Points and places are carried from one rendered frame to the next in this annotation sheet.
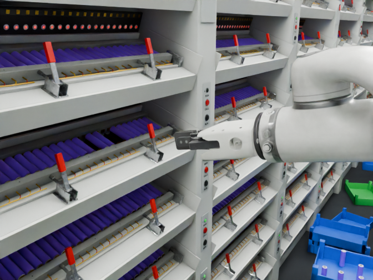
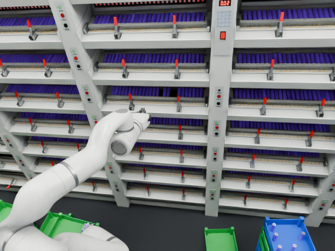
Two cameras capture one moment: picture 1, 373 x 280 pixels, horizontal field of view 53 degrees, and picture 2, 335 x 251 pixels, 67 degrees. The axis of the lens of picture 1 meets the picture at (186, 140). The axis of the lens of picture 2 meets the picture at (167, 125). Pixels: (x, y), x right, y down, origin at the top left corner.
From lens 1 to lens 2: 1.13 m
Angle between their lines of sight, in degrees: 63
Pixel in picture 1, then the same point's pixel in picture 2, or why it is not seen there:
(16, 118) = (108, 81)
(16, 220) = (114, 107)
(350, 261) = (308, 243)
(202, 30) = (215, 59)
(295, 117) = not seen: hidden behind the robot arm
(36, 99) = (117, 77)
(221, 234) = (242, 164)
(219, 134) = not seen: hidden behind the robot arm
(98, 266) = (148, 134)
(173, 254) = (202, 153)
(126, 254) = (160, 137)
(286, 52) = not seen: outside the picture
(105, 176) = (151, 107)
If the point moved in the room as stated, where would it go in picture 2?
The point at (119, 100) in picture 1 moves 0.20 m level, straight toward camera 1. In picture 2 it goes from (152, 83) to (117, 97)
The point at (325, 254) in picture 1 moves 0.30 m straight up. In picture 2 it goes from (301, 226) to (318, 192)
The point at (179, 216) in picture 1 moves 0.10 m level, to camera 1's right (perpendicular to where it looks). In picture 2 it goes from (197, 139) to (206, 149)
